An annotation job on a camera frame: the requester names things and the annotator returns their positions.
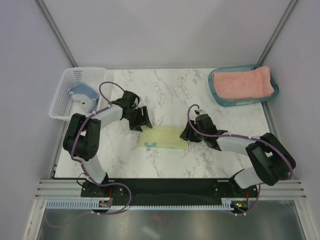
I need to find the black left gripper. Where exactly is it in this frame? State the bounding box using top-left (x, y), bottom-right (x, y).
top-left (124, 106), bottom-right (152, 133)

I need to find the yellow green towel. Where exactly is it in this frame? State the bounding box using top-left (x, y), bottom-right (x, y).
top-left (139, 126), bottom-right (189, 150)

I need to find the pink terry towel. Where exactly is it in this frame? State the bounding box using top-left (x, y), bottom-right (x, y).
top-left (213, 66), bottom-right (275, 100)

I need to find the blue towel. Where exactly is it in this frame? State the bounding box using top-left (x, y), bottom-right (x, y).
top-left (68, 81), bottom-right (100, 113)

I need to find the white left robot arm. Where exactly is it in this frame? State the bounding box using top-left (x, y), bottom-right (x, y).
top-left (62, 90), bottom-right (153, 197)

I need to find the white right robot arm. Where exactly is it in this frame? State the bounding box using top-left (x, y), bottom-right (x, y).
top-left (179, 113), bottom-right (296, 197)

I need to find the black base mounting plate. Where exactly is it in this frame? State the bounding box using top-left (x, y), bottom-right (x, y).
top-left (80, 178), bottom-right (258, 205)

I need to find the white plastic basket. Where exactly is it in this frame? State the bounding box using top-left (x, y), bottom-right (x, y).
top-left (48, 67), bottom-right (107, 122)

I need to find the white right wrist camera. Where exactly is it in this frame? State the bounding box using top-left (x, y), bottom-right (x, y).
top-left (194, 108), bottom-right (206, 115)

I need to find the white slotted cable duct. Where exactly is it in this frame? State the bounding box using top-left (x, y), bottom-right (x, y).
top-left (45, 199), bottom-right (234, 211)

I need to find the silver aluminium rail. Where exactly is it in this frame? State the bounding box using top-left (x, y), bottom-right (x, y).
top-left (35, 178), bottom-right (306, 200)

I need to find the left corner frame post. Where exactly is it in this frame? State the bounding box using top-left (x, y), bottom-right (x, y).
top-left (34, 0), bottom-right (78, 67)

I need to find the corner frame post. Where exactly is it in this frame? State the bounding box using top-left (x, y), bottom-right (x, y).
top-left (256, 0), bottom-right (300, 65)
top-left (34, 0), bottom-right (78, 67)

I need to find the right corner frame post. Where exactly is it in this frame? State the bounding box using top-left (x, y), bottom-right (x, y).
top-left (256, 0), bottom-right (300, 65)

